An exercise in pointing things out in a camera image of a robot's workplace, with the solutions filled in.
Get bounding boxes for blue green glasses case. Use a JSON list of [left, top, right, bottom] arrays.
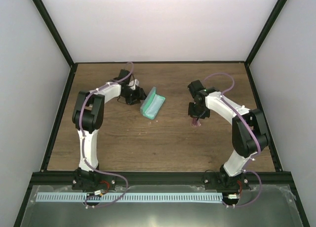
[[140, 87, 165, 120]]

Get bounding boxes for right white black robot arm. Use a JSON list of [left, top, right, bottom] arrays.
[[188, 80, 270, 189]]

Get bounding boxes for purple cable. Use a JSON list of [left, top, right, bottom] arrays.
[[79, 61, 129, 209], [203, 73, 263, 209]]

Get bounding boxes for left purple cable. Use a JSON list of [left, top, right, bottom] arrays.
[[79, 61, 129, 209]]

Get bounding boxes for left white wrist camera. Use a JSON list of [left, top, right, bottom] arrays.
[[128, 79, 139, 90]]

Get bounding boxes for black aluminium frame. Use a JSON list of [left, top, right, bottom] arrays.
[[14, 0, 310, 227]]

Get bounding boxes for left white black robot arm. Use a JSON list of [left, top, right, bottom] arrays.
[[72, 69, 147, 172]]

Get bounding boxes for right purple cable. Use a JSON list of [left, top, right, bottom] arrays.
[[203, 73, 263, 209]]

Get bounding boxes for pink transparent sunglasses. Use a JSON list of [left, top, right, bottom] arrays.
[[192, 117, 201, 127]]

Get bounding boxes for shiny metal front plate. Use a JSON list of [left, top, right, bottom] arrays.
[[21, 185, 303, 227]]

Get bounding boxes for light blue slotted cable duct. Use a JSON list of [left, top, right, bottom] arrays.
[[35, 192, 223, 204]]

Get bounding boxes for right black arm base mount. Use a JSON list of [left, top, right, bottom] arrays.
[[202, 170, 249, 190]]

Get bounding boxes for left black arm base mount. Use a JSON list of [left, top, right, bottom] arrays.
[[72, 168, 116, 191]]

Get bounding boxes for light blue cleaning cloth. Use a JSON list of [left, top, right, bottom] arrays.
[[146, 95, 164, 119]]

